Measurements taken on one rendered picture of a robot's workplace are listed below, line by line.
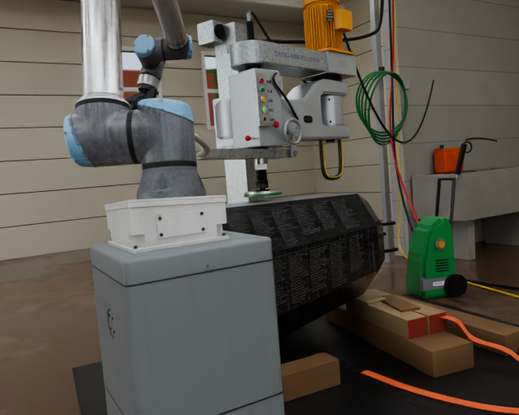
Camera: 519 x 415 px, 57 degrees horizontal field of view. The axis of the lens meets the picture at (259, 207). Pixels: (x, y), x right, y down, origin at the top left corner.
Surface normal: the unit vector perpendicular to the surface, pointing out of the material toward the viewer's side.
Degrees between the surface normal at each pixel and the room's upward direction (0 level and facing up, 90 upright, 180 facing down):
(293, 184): 90
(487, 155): 90
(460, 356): 90
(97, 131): 79
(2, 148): 90
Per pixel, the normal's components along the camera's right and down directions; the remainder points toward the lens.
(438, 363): 0.34, 0.04
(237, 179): -0.58, 0.11
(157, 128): 0.00, -0.01
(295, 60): 0.70, 0.00
